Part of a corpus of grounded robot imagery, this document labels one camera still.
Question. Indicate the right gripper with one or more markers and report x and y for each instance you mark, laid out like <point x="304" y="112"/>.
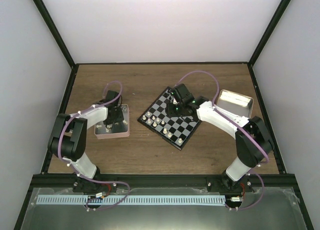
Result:
<point x="170" y="111"/>

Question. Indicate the gold tin box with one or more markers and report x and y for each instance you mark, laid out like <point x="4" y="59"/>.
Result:
<point x="235" y="103"/>

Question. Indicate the pink tin box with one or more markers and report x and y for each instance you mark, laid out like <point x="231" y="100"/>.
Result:
<point x="119" y="130"/>

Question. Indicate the black enclosure frame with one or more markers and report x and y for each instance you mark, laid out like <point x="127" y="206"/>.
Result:
<point x="56" y="180"/>

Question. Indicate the light blue slotted cable duct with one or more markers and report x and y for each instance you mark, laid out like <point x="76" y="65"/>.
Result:
<point x="141" y="200"/>

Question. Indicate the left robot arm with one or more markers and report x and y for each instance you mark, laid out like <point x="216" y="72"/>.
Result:
<point x="69" y="134"/>

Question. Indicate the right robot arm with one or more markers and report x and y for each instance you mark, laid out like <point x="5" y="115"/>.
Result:
<point x="253" y="141"/>

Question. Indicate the black aluminium mounting rail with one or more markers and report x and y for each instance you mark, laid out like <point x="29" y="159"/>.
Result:
<point x="113" y="182"/>

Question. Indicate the black and white chessboard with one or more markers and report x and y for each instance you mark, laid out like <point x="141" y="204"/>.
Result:
<point x="180" y="127"/>

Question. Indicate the black chess pieces row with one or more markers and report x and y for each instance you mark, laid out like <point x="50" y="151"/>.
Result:
<point x="170" y="94"/>

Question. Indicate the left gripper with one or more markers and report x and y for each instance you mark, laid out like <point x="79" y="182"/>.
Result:
<point x="120" y="119"/>

